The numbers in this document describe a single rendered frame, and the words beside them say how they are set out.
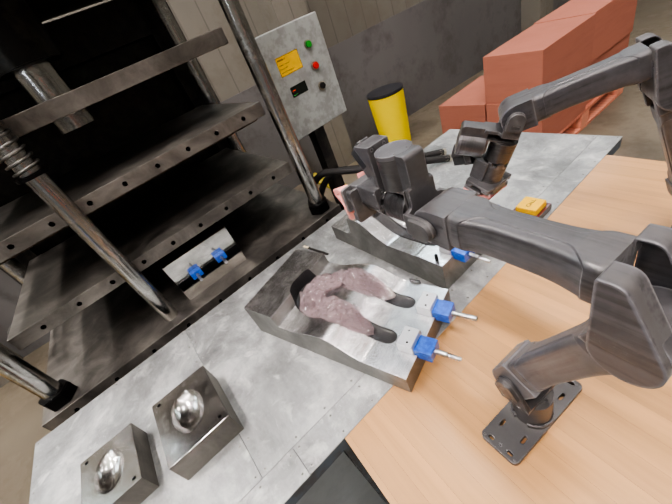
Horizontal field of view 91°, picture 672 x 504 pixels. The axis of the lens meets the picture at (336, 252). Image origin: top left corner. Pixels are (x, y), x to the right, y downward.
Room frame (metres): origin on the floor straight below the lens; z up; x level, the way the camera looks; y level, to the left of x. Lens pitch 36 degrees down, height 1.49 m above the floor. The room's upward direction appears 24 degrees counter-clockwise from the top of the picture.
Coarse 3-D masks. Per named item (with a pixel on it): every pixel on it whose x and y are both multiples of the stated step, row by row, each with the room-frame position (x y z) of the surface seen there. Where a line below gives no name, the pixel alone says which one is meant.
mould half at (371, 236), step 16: (336, 224) 1.05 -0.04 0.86; (352, 224) 0.91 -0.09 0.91; (368, 224) 0.87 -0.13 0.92; (400, 224) 0.84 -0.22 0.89; (352, 240) 0.95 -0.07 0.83; (368, 240) 0.86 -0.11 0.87; (384, 240) 0.80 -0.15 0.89; (400, 240) 0.77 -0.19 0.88; (384, 256) 0.81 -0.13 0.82; (400, 256) 0.74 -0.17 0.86; (416, 256) 0.67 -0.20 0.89; (432, 256) 0.65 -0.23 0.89; (448, 256) 0.62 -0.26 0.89; (416, 272) 0.69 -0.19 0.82; (432, 272) 0.63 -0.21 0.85; (448, 272) 0.61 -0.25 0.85; (464, 272) 0.63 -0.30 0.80; (448, 288) 0.60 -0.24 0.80
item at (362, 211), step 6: (348, 192) 0.52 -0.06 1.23; (354, 192) 0.52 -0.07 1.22; (384, 192) 0.48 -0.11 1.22; (348, 198) 0.52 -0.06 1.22; (354, 198) 0.52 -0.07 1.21; (360, 198) 0.52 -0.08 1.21; (354, 204) 0.51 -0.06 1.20; (360, 204) 0.52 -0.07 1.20; (366, 204) 0.52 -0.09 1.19; (354, 210) 0.52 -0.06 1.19; (360, 210) 0.52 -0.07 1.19; (366, 210) 0.52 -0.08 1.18; (372, 210) 0.52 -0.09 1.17; (378, 210) 0.49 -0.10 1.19; (384, 210) 0.47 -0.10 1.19; (360, 216) 0.51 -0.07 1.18; (366, 216) 0.52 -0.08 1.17
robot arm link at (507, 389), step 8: (496, 384) 0.27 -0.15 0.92; (504, 384) 0.26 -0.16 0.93; (512, 384) 0.25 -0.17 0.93; (504, 392) 0.26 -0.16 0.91; (512, 392) 0.24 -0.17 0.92; (544, 392) 0.24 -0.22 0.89; (512, 400) 0.24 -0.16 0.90; (520, 400) 0.24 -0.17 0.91; (528, 400) 0.24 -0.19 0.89; (536, 400) 0.23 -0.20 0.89; (520, 408) 0.24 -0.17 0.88; (528, 408) 0.23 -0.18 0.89
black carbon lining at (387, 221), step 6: (372, 216) 0.89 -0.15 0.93; (378, 216) 0.89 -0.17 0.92; (384, 216) 0.88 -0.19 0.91; (384, 222) 0.86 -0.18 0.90; (390, 222) 0.86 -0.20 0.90; (396, 222) 0.85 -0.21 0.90; (390, 228) 0.84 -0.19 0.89; (396, 228) 0.83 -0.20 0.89; (402, 228) 0.82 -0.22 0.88; (396, 234) 0.81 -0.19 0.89; (402, 234) 0.80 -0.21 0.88; (408, 234) 0.79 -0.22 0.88; (414, 240) 0.74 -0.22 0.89
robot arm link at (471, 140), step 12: (516, 120) 0.60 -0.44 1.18; (468, 132) 0.67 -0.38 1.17; (480, 132) 0.66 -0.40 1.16; (492, 132) 0.64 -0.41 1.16; (504, 132) 0.61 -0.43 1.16; (516, 132) 0.60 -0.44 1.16; (456, 144) 0.70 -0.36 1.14; (468, 144) 0.66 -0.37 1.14; (480, 144) 0.65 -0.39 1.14; (480, 156) 0.66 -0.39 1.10
